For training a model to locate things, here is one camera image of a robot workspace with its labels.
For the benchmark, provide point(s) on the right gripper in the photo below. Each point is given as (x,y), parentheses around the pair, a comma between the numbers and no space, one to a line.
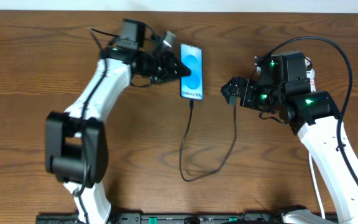
(242,93)

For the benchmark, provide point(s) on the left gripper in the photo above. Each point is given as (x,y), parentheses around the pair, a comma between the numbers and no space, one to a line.
(167,66)

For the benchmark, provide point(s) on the blue Galaxy smartphone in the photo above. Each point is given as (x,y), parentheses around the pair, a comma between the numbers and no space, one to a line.
(191,86)

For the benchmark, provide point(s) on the white power strip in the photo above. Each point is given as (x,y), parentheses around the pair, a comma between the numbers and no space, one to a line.
(310,73)

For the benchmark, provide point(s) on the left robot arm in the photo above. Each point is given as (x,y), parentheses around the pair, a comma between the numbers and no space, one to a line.
(76,150)

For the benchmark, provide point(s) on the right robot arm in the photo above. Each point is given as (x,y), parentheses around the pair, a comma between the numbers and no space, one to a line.
(285,87)

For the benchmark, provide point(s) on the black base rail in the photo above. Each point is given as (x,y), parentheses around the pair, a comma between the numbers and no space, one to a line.
(136,218)

